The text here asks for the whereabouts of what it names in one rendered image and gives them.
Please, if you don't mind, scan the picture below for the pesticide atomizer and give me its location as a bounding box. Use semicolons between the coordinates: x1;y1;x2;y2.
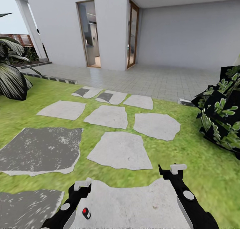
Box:
82;208;91;219

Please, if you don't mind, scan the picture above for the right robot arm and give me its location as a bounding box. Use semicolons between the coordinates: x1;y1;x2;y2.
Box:
159;163;219;229

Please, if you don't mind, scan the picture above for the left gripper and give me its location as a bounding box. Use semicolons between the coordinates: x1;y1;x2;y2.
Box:
69;184;92;201

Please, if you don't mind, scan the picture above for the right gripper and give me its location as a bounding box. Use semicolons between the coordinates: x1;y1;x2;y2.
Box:
159;167;183;185

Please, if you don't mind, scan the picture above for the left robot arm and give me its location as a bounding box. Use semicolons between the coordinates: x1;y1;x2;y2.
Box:
40;180;92;229

